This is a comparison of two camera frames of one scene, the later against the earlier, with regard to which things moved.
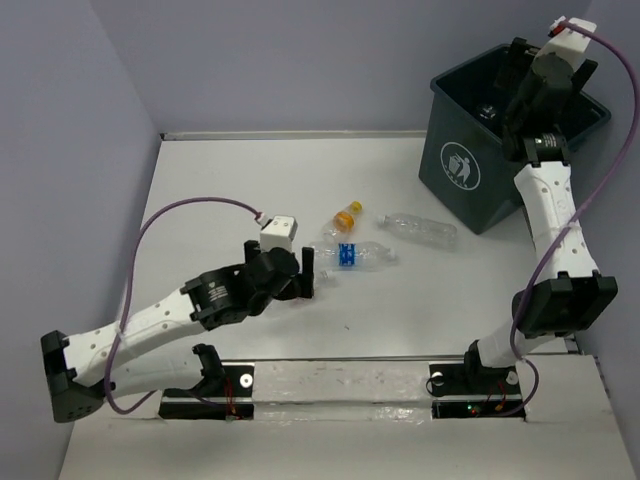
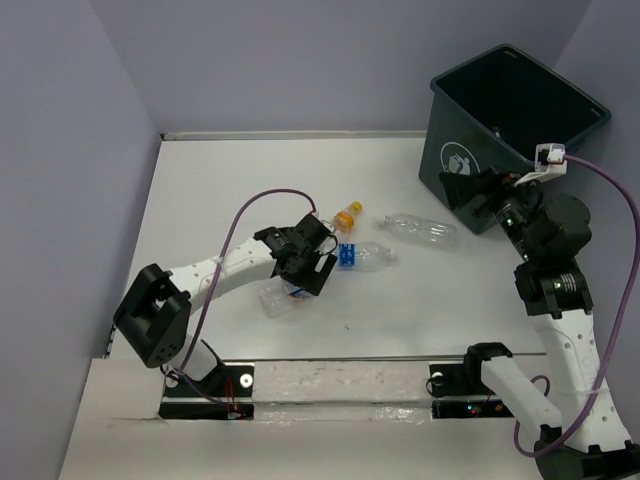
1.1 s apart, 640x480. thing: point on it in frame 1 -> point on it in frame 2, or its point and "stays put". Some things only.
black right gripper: [513, 62] -> [463, 187]
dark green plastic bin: [463, 159] stays put
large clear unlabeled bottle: [434, 233] stays put
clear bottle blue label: [354, 257] stays put
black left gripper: [301, 286] -> [313, 282]
